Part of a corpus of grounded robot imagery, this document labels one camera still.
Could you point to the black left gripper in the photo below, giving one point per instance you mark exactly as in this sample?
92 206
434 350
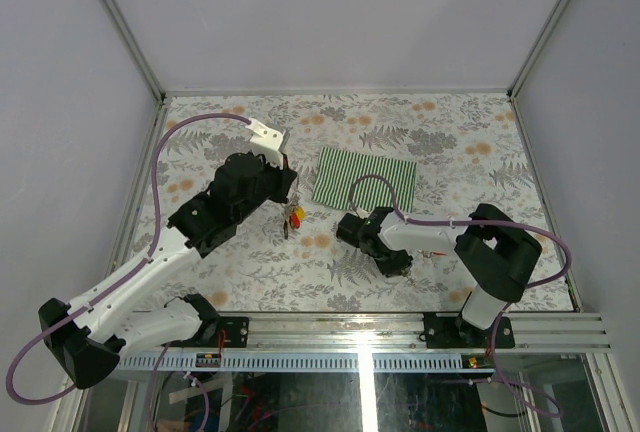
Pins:
285 179

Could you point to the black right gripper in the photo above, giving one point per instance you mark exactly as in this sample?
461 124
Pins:
402 262

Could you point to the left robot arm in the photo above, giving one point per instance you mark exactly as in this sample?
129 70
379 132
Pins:
96 330

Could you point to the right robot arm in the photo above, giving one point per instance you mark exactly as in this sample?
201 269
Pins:
499 257

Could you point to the silver keys bunch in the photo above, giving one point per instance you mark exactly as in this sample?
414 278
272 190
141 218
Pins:
287 229

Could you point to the green white striped cloth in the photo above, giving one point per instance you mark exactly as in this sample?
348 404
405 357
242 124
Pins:
339 169

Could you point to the floral tablecloth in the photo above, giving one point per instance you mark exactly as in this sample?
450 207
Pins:
467 149

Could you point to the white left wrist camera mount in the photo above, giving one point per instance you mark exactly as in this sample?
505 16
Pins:
269 142

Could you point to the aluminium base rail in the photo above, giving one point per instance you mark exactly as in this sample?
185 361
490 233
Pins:
309 342

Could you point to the left aluminium frame post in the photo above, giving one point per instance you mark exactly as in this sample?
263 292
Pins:
129 41

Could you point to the aluminium frame post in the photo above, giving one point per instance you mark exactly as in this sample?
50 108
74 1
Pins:
551 23
129 41

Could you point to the right aluminium frame post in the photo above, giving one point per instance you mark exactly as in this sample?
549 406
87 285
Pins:
551 23

